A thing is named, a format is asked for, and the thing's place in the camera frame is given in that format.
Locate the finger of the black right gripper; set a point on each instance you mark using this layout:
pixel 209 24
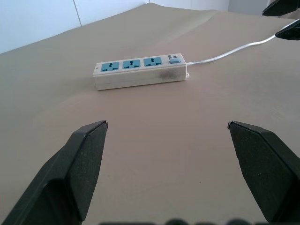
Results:
pixel 290 32
pixel 284 8

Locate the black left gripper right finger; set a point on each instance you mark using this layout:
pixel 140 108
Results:
pixel 269 168

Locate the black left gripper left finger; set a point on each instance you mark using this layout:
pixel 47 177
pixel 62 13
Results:
pixel 61 178

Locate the white three-socket power strip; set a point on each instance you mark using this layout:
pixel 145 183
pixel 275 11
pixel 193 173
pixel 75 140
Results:
pixel 131 77

